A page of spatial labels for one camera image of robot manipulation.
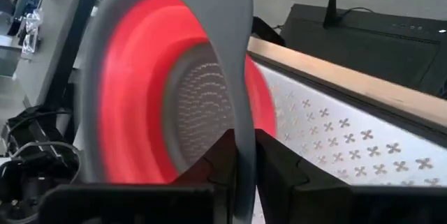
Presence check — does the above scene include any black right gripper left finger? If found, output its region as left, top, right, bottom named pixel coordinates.
left=38, top=128, right=239, bottom=224

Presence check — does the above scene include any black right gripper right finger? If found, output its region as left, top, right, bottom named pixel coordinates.
left=256, top=128, right=447, bottom=224

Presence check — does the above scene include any red collapsible colander grey rim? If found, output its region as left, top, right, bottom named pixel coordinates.
left=77, top=0, right=279, bottom=223

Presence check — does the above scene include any white perforated metal rack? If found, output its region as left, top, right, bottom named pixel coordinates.
left=250, top=59, right=447, bottom=224

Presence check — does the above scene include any black computer case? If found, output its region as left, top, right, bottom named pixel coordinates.
left=279, top=3, right=447, bottom=98

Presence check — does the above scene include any black antenna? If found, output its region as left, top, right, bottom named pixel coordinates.
left=323, top=0, right=342, bottom=29

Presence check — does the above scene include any clear plastic bag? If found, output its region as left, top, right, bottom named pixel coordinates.
left=20, top=8, right=43, bottom=57

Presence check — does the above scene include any black metal table frame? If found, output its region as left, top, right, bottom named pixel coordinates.
left=43, top=0, right=98, bottom=112

